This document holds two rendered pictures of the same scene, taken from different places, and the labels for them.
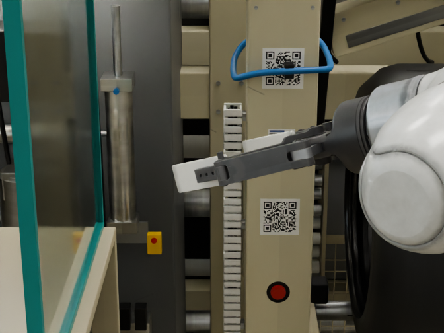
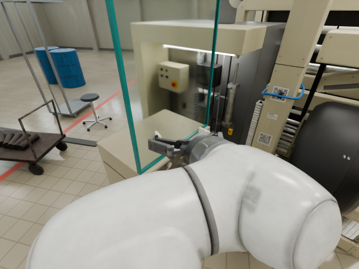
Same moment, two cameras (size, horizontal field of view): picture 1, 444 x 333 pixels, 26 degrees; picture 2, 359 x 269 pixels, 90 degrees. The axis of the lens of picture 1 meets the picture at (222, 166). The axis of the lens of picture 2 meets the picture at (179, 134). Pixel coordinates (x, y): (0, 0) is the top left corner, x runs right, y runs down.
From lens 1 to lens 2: 0.73 m
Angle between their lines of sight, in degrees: 38
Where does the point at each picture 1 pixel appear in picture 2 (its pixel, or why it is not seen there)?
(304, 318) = not seen: hidden behind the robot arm
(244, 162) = (154, 144)
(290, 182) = (271, 130)
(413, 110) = (92, 198)
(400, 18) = (350, 83)
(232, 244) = (249, 140)
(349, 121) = (190, 148)
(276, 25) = (281, 78)
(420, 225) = not seen: outside the picture
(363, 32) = (331, 85)
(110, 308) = not seen: hidden behind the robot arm
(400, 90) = (206, 146)
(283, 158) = (164, 150)
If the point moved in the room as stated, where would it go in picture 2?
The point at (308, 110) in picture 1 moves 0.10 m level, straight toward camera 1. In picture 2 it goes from (284, 110) to (276, 117)
